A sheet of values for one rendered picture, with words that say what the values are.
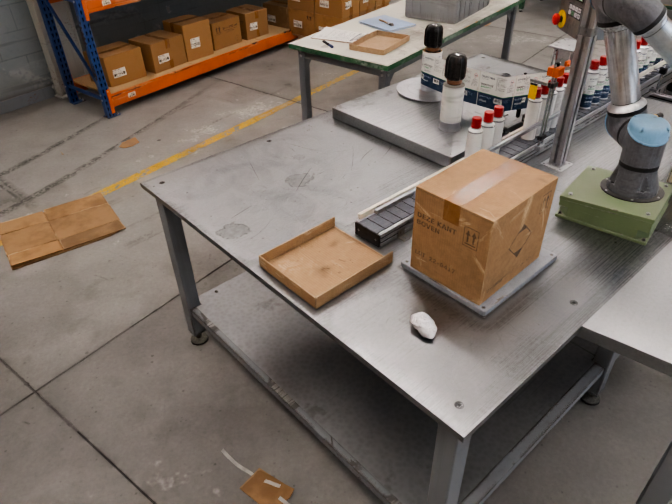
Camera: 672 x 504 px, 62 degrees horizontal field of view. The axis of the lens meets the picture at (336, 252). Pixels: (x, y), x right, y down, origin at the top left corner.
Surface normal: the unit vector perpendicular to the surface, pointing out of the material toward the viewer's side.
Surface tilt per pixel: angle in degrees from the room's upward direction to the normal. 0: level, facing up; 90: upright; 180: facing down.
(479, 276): 90
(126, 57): 90
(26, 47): 90
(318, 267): 0
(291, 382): 1
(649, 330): 0
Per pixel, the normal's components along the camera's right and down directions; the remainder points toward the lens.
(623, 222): -0.62, 0.48
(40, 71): 0.79, 0.36
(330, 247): -0.02, -0.80
